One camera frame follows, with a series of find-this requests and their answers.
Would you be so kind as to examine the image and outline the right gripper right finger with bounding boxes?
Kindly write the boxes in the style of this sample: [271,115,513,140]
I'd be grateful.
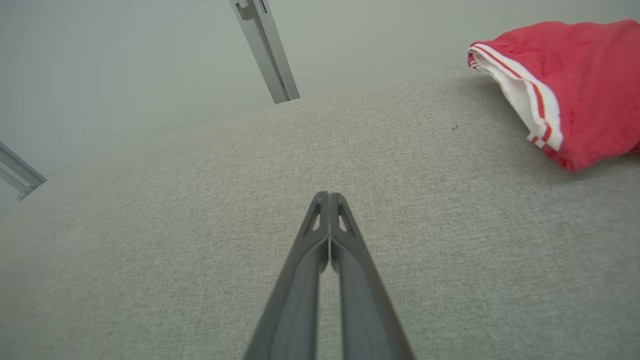
[329,192,416,360]

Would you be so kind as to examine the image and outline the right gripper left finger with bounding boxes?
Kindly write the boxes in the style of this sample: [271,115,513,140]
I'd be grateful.
[243,191,331,360]

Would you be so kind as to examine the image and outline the red shorts with white trim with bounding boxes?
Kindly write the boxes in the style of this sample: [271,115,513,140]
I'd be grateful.
[467,19,640,173]

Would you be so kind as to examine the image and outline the grey metal partition post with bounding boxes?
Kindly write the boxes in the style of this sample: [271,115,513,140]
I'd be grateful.
[0,141,48,201]
[229,0,301,105]

